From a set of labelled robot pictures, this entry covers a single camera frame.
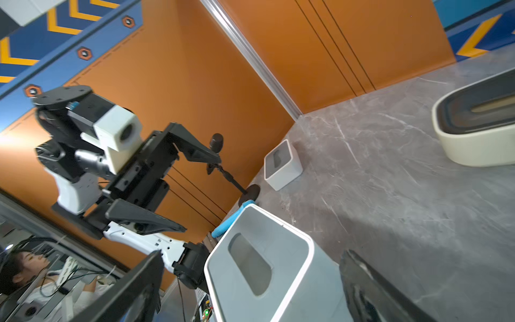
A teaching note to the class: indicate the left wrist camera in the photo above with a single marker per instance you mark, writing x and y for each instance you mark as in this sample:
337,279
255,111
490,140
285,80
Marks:
115,130

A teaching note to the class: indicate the seated person in background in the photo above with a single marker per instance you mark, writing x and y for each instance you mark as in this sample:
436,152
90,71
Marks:
34,291

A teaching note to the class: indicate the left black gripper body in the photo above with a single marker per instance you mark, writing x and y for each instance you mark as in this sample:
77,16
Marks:
140,182

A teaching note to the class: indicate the blue toy microphone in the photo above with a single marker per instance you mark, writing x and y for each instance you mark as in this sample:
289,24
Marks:
224,226

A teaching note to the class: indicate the grey lid tissue box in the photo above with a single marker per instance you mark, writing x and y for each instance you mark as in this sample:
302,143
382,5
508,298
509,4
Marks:
282,165
265,269

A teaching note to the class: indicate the dark lid cream box left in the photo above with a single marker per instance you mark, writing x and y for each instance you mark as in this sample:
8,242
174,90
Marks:
475,123

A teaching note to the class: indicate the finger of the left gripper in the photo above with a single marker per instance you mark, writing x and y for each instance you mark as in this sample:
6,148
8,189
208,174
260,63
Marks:
193,150
145,222

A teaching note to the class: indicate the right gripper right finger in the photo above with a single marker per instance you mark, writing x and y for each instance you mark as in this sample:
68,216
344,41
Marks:
371,297

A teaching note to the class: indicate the left green circuit board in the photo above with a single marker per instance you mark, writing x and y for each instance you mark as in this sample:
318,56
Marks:
205,309

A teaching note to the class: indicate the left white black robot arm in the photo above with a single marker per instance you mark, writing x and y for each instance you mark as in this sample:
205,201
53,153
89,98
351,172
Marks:
80,190

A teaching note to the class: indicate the left aluminium corner post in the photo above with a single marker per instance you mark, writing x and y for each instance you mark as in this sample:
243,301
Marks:
218,13

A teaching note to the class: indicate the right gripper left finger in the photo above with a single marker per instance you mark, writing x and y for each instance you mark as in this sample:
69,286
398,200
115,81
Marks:
133,298

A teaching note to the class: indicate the grey lid tissue box back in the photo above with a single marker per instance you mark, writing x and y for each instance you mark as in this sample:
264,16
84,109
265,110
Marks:
265,269

